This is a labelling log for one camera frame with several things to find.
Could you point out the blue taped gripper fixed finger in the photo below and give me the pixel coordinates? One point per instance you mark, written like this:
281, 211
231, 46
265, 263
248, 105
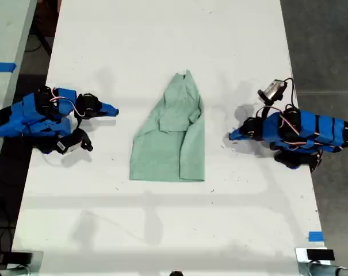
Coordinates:
106, 107
239, 131

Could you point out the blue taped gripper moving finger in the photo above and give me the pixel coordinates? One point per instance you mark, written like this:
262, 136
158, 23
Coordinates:
240, 137
104, 113

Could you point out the pale green T-shirt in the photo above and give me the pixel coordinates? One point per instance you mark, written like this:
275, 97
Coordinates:
168, 149

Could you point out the blue and black robot arm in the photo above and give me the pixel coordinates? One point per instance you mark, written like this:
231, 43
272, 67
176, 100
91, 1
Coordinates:
32, 118
314, 130

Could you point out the long blue tape strip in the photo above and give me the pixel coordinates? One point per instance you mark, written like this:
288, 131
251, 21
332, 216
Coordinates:
2, 67

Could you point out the white side table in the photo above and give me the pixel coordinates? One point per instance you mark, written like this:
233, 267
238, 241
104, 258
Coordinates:
7, 43

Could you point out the short blue tape strip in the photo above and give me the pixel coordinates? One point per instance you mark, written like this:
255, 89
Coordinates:
315, 236

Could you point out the small black box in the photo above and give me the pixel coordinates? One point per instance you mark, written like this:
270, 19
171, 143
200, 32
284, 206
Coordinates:
17, 258
319, 254

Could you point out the grey metal pipe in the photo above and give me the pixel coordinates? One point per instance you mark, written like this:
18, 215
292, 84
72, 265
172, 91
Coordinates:
326, 268
9, 271

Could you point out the black camera stalk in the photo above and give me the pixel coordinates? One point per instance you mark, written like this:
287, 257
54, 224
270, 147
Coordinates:
81, 133
263, 109

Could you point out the black and grey camera box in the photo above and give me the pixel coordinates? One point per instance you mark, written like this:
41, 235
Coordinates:
273, 89

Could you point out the black camera box with label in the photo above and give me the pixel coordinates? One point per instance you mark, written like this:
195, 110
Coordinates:
67, 145

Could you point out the white metal bracket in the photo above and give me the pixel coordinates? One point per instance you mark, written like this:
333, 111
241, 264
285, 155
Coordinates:
301, 254

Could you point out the grey metal bracket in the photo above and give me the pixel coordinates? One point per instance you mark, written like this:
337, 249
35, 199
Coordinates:
37, 260

